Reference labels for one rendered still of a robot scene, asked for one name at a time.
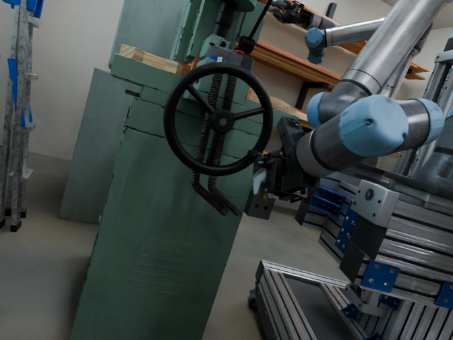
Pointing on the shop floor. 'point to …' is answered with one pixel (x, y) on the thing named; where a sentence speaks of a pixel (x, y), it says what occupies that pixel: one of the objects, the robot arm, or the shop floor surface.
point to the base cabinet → (157, 246)
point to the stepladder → (19, 171)
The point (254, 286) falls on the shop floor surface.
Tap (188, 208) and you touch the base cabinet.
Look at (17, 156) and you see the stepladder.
